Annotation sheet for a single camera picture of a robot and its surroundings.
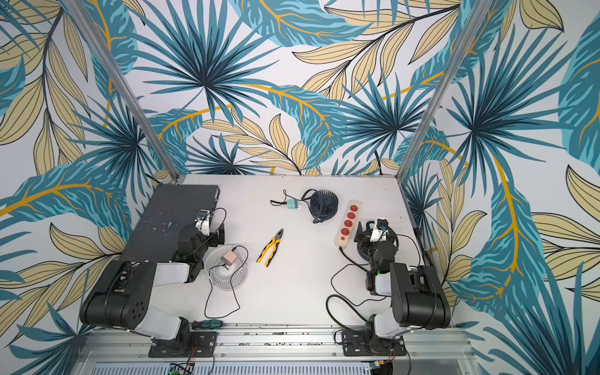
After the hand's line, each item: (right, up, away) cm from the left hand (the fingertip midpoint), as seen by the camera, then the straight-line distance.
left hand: (211, 224), depth 93 cm
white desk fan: (+10, -14, -10) cm, 19 cm away
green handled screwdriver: (+6, -30, -18) cm, 36 cm away
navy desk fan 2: (+58, -6, -10) cm, 59 cm away
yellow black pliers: (+25, -7, +2) cm, 26 cm away
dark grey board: (-22, +7, +13) cm, 27 cm away
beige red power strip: (+56, 0, +7) cm, 57 cm away
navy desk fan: (+45, +7, +6) cm, 46 cm away
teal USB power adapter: (+32, +8, +14) cm, 36 cm away
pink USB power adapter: (+10, -11, -10) cm, 18 cm away
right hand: (+58, +1, -4) cm, 58 cm away
